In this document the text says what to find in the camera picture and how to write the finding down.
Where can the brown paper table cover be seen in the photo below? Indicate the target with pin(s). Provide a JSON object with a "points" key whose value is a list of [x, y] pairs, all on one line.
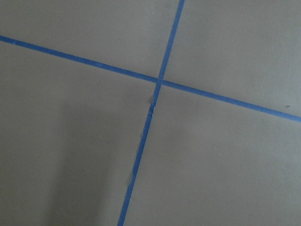
{"points": [[150, 112]]}

